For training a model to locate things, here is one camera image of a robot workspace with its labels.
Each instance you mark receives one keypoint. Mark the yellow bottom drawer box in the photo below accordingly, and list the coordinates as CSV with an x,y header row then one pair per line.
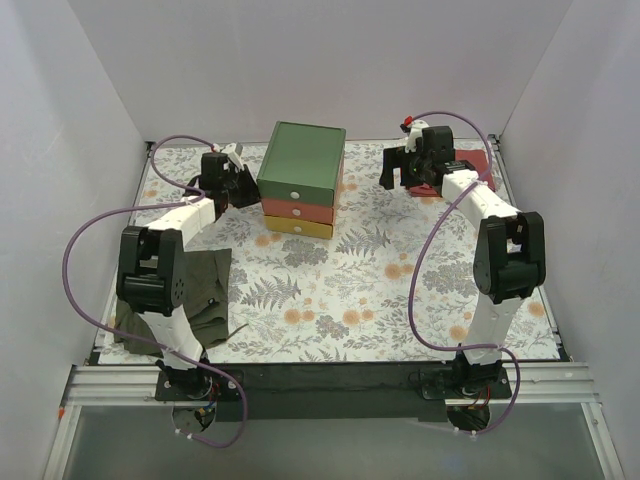
x,y
300,229

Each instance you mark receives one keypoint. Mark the red folded cloth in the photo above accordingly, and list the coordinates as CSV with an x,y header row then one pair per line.
x,y
477,158

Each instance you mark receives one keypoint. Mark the aluminium frame rail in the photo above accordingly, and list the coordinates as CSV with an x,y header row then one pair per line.
x,y
146,385

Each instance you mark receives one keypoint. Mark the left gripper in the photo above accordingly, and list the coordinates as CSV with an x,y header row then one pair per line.
x,y
240,185

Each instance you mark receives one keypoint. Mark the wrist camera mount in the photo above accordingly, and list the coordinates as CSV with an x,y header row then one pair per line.
x,y
412,128
229,158

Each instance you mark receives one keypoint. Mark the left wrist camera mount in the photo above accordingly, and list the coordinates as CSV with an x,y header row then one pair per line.
x,y
229,158

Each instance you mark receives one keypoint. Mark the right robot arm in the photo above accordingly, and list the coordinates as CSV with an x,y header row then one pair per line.
x,y
509,260

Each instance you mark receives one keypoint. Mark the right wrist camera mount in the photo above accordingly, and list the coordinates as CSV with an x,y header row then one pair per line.
x,y
412,128

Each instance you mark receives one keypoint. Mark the olive green folded cloth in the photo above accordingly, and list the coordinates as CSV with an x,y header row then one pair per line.
x,y
205,303

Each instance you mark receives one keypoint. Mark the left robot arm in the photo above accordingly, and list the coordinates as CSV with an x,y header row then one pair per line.
x,y
152,268

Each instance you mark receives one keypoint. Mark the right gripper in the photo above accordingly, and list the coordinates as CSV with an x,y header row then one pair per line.
x,y
400,166

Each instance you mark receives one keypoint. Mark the floral patterned table mat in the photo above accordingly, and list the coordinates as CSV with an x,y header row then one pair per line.
x,y
394,283

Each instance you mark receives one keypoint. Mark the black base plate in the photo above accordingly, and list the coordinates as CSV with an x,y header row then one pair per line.
x,y
360,390

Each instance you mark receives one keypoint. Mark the pink drawer box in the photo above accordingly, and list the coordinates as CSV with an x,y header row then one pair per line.
x,y
313,181

